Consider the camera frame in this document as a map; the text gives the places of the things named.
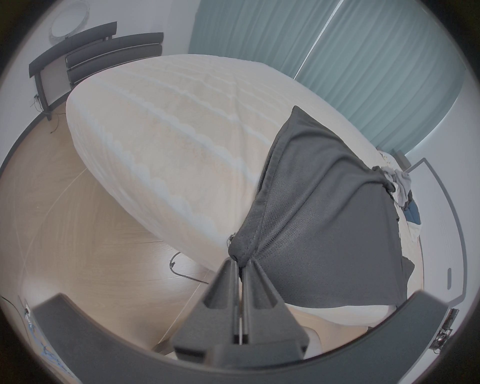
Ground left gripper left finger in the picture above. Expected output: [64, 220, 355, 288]
[172, 258, 241, 357]

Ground dark bedside table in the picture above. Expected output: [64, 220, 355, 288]
[29, 22, 118, 121]

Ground pile of clothes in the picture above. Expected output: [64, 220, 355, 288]
[373, 165, 422, 226]

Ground bed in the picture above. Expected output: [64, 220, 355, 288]
[65, 33, 424, 328]

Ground round white lamp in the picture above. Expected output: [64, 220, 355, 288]
[50, 0, 90, 39]

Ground black cable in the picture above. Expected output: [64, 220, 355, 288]
[169, 251, 211, 286]

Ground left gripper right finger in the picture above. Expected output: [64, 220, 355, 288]
[240, 259, 310, 356]

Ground blue-green curtain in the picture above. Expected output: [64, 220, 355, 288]
[294, 0, 468, 155]
[187, 0, 344, 81]

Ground black shorts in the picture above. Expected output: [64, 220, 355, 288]
[227, 106, 415, 309]

